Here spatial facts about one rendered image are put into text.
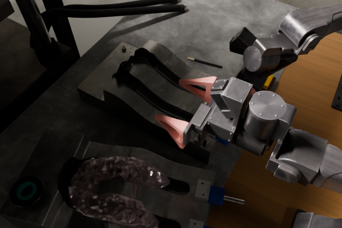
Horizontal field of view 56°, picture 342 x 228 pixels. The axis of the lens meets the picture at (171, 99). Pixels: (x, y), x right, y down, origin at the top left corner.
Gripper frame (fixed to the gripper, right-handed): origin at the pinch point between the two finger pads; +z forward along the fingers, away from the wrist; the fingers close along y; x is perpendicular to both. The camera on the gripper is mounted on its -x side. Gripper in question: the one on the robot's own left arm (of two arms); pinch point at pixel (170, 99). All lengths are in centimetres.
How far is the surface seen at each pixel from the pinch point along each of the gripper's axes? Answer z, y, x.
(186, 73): 13.2, -32.2, 31.1
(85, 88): 40, -11, 33
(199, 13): 28, -72, 39
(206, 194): -11.2, 1.9, 31.7
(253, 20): 6, -80, 40
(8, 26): 96, -26, 39
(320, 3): -15, -186, 92
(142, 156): 8.9, 1.6, 29.9
